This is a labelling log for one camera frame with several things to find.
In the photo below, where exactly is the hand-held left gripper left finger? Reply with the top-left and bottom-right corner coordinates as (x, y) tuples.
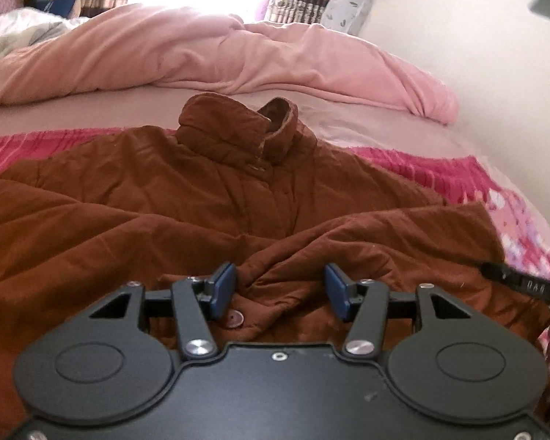
(89, 261), (237, 361)

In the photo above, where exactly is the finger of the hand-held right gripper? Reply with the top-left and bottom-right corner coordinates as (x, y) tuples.
(480, 261), (550, 318)

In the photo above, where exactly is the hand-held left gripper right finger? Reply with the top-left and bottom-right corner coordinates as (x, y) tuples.
(323, 263), (476, 359)

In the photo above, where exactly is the brown padded jacket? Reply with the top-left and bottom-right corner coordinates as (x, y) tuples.
(0, 93), (550, 440)

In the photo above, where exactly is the pink floral blanket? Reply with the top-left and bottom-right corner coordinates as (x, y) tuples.
(0, 129), (550, 286)

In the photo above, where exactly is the mauve bed sheet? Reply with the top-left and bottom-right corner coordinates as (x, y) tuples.
(0, 88), (489, 162)

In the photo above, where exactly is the pink duvet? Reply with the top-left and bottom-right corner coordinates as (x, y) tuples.
(0, 4), (462, 125)

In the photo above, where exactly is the white leaf-print pillow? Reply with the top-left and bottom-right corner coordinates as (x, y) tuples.
(321, 0), (372, 36)

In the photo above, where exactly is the white floral quilt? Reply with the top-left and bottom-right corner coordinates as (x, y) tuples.
(0, 8), (91, 75)

